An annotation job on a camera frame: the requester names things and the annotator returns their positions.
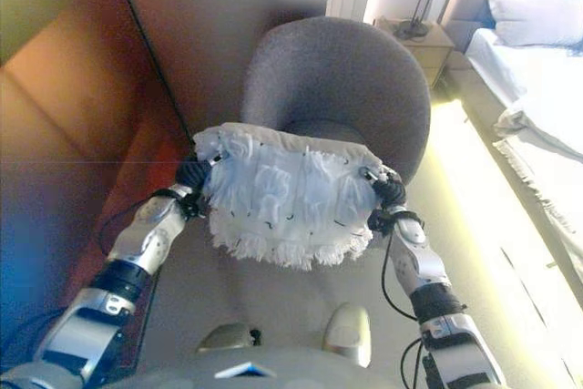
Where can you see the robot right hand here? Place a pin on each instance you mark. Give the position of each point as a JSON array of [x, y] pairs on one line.
[[391, 191]]

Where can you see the silver robot right foot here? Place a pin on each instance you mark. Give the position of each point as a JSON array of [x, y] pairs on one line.
[[346, 334]]

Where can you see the white fringed cushion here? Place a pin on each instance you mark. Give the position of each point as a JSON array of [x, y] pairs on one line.
[[291, 197]]

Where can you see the beige wooden nightstand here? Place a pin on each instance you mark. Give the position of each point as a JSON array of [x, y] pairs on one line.
[[430, 54]]

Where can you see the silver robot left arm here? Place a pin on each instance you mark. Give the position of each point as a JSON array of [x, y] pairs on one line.
[[141, 238]]

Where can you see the silver robot left foot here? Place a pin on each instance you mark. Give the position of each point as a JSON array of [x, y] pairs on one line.
[[228, 336]]

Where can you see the grey robot torso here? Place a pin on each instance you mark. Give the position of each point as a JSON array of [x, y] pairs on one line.
[[273, 373]]

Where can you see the beige upholstered bed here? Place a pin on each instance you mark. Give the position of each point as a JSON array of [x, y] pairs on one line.
[[514, 79]]

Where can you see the silver robot foot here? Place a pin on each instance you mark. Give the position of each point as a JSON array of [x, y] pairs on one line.
[[346, 334], [228, 336]]

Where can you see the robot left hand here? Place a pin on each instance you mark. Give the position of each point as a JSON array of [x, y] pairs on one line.
[[189, 172]]

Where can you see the cream fringed blanket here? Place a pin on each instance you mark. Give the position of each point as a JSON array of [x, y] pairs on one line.
[[542, 161]]

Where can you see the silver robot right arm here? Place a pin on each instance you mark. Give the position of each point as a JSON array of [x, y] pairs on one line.
[[423, 266]]

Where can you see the grey upholstered armchair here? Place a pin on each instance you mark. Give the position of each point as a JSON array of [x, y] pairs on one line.
[[341, 74]]

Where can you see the white bed pillow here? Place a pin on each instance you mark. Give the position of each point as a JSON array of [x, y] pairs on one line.
[[537, 20]]

